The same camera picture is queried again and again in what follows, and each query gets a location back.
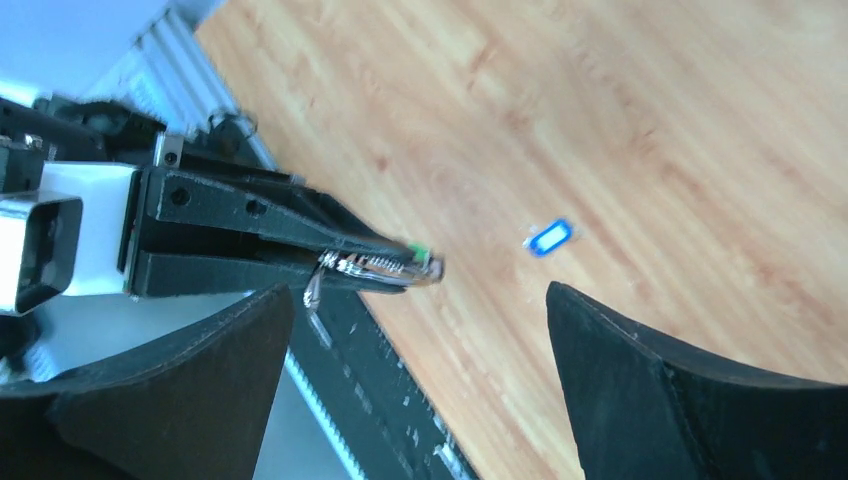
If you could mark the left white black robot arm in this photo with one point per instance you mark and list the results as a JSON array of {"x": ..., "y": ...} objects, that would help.
[{"x": 108, "y": 132}]

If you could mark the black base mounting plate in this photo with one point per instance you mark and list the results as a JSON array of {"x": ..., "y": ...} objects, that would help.
[{"x": 380, "y": 424}]

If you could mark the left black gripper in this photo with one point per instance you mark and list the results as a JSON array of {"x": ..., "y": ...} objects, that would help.
[{"x": 209, "y": 215}]

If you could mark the blue key tag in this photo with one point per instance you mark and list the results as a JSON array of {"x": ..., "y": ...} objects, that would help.
[{"x": 550, "y": 238}]

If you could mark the metal keyring with keys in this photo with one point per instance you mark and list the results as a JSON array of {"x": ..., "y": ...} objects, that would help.
[{"x": 424, "y": 268}]

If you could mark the aluminium rail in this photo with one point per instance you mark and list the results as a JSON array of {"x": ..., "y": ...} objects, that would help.
[{"x": 167, "y": 75}]

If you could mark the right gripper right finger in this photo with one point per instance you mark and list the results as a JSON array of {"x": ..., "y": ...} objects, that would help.
[{"x": 643, "y": 404}]

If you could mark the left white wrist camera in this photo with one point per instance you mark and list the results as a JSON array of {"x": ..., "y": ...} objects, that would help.
[{"x": 39, "y": 239}]

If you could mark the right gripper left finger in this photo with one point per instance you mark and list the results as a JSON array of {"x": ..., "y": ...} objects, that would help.
[{"x": 192, "y": 404}]

